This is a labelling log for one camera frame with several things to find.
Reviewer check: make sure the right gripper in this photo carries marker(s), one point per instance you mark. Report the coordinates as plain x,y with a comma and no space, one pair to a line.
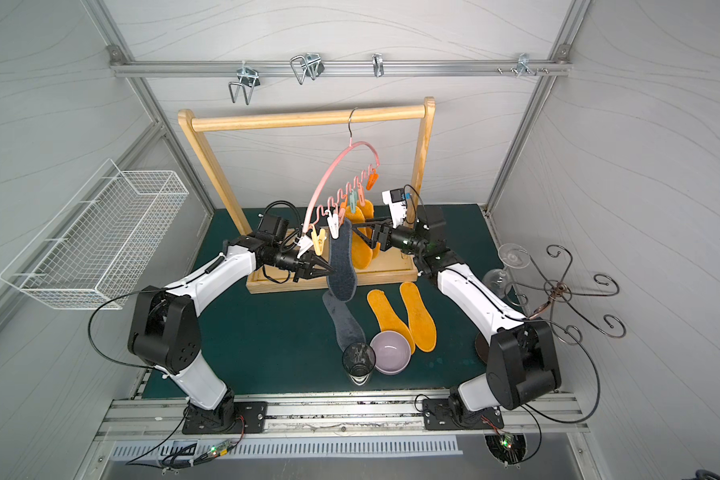
383,237

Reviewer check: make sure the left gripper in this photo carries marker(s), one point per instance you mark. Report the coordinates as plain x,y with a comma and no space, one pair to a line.
300,264

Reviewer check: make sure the yellow insole back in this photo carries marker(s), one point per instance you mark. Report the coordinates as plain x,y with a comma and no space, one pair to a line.
361,253

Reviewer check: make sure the yellow insole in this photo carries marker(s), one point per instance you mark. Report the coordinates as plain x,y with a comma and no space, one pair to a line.
361,253
387,318
420,322

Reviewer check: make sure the dark navy insole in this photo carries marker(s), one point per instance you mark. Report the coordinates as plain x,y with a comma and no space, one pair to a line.
347,329
342,282

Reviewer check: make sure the wooden clothes rack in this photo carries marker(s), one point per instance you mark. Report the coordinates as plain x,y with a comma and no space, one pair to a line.
195,128

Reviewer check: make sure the yellow insole front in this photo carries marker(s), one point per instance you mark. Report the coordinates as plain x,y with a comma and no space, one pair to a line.
420,322

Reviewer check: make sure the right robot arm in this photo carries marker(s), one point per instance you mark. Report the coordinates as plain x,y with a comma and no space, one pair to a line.
522,362

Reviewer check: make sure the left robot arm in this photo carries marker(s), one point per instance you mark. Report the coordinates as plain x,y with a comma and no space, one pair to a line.
165,331

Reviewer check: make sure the yellow insole rearmost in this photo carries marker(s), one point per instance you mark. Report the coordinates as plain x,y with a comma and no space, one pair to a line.
367,209

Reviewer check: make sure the purple bowl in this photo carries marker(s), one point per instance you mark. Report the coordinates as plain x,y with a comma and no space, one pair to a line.
392,352

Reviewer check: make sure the hanging wine glass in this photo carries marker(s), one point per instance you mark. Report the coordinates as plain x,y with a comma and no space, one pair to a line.
514,256

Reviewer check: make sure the small metal hook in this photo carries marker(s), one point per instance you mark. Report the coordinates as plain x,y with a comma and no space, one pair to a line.
378,65

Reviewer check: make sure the metal loop hook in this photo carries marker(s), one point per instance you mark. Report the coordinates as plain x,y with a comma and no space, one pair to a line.
307,66

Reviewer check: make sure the metal double hook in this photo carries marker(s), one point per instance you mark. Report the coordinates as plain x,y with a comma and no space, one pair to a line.
243,87

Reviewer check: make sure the metal corner hook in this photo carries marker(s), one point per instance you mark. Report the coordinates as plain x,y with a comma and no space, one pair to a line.
522,67

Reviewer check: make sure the metal glass holder stand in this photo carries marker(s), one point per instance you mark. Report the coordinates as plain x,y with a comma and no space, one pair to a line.
558,292

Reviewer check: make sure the white vented strip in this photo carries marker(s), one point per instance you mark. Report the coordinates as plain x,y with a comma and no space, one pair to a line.
298,447

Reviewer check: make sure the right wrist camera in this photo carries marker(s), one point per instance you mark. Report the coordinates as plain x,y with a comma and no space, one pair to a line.
397,202

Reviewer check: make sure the white wire basket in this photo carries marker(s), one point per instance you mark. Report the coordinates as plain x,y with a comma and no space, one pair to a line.
96,248

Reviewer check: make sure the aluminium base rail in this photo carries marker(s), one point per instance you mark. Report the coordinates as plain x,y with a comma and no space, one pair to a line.
354,413

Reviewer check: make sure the aluminium top rail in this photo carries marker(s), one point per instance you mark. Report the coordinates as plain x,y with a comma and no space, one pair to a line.
362,68

